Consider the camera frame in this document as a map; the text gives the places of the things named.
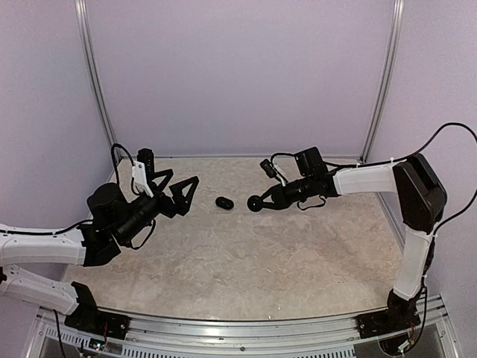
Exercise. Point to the right wrist camera cable black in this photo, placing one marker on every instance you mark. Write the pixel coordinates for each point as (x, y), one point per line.
(451, 152)

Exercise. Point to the left aluminium frame post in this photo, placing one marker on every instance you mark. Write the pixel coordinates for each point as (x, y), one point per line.
(82, 16)

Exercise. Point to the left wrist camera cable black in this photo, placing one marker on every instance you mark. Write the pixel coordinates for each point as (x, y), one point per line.
(115, 153)

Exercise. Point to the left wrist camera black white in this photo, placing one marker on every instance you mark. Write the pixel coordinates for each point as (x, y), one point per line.
(143, 169)

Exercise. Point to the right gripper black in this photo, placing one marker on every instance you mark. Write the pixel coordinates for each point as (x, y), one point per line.
(279, 198)

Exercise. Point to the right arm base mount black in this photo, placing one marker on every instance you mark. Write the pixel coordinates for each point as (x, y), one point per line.
(381, 322)

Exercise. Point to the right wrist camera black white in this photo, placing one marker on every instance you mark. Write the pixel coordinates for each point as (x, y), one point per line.
(273, 171)

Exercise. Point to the black earbud charging case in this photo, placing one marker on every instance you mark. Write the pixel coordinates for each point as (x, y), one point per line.
(224, 203)

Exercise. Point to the aluminium frame post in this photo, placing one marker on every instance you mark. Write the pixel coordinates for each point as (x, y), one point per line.
(82, 16)
(385, 80)

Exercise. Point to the wrist camera cable black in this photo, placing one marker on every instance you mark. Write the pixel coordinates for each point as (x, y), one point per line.
(115, 153)
(451, 152)

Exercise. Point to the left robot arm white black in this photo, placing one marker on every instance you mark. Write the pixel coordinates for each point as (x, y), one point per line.
(94, 242)

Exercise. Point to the right aluminium frame post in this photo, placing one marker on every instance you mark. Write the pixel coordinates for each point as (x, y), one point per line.
(385, 80)

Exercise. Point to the front aluminium rail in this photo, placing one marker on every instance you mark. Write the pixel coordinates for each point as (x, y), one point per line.
(328, 336)

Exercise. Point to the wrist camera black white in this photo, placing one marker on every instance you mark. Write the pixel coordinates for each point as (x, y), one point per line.
(143, 169)
(273, 171)

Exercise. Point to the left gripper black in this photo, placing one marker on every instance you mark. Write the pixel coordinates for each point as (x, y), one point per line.
(179, 205)

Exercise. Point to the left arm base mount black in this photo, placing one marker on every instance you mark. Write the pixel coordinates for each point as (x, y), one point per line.
(108, 325)

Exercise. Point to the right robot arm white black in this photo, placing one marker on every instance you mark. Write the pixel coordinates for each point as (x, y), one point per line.
(420, 194)

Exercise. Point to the black round earbud case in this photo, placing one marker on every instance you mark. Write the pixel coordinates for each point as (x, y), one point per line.
(255, 203)

